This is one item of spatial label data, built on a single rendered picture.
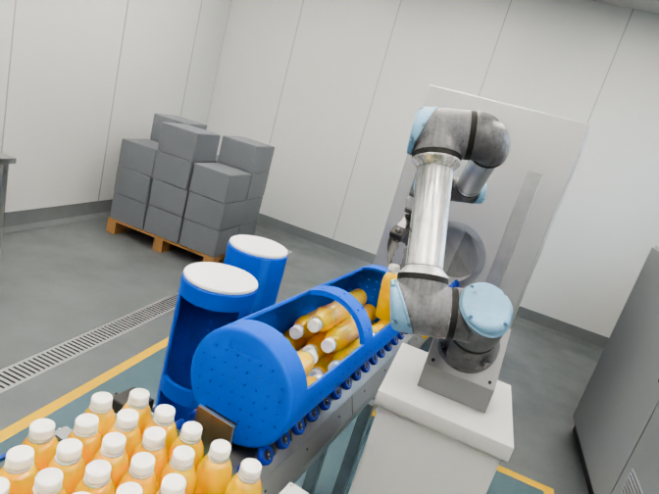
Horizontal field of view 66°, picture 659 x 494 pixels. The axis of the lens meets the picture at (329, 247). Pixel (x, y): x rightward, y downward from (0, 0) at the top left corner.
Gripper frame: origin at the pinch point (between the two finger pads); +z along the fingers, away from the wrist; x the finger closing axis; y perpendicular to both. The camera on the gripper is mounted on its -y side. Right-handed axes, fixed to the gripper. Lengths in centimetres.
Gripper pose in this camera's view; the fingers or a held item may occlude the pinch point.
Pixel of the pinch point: (395, 265)
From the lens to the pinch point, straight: 175.9
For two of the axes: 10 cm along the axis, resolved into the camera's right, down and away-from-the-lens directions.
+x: -8.5, -3.6, 3.8
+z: -2.7, 9.3, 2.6
